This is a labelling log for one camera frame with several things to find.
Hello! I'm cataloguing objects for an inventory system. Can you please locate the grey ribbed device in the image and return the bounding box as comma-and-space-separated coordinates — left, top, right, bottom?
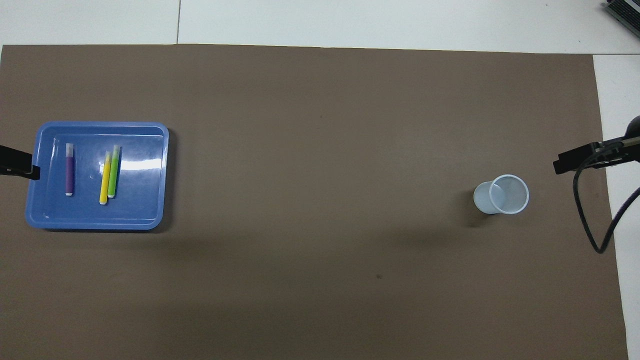
604, 0, 640, 31

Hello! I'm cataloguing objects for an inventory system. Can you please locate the yellow pen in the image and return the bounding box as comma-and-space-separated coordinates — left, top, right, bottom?
99, 150, 112, 206

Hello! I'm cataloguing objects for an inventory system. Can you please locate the translucent plastic cup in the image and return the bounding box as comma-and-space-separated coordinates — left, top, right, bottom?
473, 174, 530, 216

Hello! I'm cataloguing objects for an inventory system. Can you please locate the purple pen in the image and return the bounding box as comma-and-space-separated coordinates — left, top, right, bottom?
65, 143, 76, 197

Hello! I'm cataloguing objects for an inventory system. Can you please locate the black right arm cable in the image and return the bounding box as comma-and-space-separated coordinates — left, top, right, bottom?
572, 139, 640, 255

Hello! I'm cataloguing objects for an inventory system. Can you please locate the brown table mat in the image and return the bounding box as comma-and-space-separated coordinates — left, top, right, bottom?
0, 44, 630, 360

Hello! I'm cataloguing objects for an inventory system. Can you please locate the blue plastic tray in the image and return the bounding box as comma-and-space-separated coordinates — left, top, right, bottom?
25, 121, 170, 231

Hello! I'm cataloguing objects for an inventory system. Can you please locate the green pen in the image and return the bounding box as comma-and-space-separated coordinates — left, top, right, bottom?
107, 144, 122, 199

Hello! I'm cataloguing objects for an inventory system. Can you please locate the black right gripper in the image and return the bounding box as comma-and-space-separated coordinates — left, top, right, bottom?
553, 135, 640, 176

